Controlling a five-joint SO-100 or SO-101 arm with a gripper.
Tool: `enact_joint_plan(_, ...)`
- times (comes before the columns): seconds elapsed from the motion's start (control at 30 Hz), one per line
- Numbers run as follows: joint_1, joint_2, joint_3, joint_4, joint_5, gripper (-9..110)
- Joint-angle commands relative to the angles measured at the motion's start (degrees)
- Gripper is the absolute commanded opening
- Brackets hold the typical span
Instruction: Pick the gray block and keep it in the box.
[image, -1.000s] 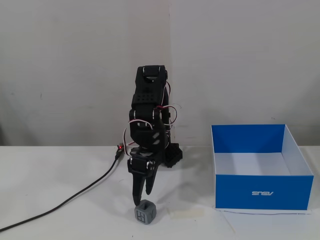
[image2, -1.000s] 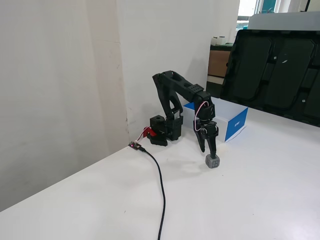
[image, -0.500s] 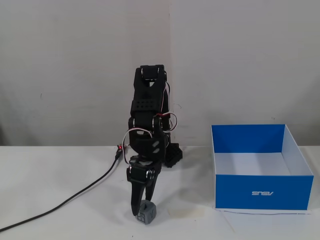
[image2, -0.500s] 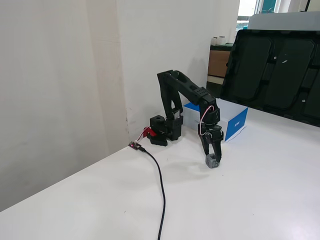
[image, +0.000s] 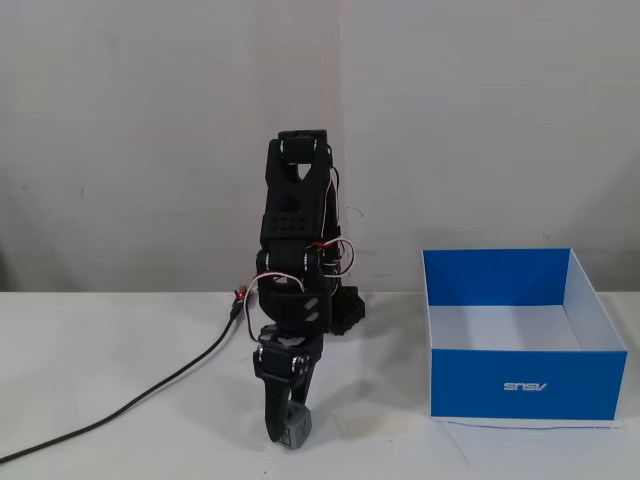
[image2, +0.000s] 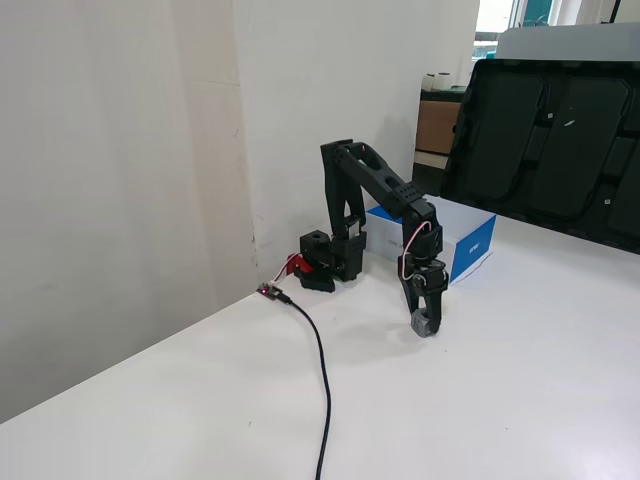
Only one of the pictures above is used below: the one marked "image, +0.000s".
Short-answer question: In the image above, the red white servo wire bundle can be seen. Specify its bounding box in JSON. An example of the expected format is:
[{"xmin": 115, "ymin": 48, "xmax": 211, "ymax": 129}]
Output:
[{"xmin": 308, "ymin": 167, "xmax": 357, "ymax": 279}]

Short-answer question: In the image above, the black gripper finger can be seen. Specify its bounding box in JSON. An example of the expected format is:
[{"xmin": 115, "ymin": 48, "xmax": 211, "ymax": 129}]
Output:
[
  {"xmin": 259, "ymin": 375, "xmax": 292, "ymax": 445},
  {"xmin": 291, "ymin": 355, "xmax": 322, "ymax": 409}
]

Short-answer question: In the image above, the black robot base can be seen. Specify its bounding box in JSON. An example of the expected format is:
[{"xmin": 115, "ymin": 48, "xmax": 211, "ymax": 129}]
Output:
[{"xmin": 325, "ymin": 284, "xmax": 369, "ymax": 338}]

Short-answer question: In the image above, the blue ASUS cardboard box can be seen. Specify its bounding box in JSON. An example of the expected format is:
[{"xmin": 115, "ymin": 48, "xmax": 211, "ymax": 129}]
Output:
[{"xmin": 421, "ymin": 247, "xmax": 629, "ymax": 420}]

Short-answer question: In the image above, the clear tape strip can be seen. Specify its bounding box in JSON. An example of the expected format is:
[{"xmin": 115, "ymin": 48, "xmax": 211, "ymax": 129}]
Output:
[{"xmin": 333, "ymin": 415, "xmax": 409, "ymax": 438}]

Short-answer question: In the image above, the black power cable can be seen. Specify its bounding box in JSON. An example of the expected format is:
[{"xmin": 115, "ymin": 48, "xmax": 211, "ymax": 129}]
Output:
[{"xmin": 0, "ymin": 299, "xmax": 242, "ymax": 464}]

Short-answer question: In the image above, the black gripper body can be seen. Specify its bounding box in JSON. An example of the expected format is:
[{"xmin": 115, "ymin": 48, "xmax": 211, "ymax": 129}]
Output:
[{"xmin": 253, "ymin": 324, "xmax": 325, "ymax": 387}]

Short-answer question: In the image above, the gray 3D-printed block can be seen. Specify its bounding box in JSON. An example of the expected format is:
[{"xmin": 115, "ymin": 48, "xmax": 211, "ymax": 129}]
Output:
[{"xmin": 278, "ymin": 401, "xmax": 314, "ymax": 450}]

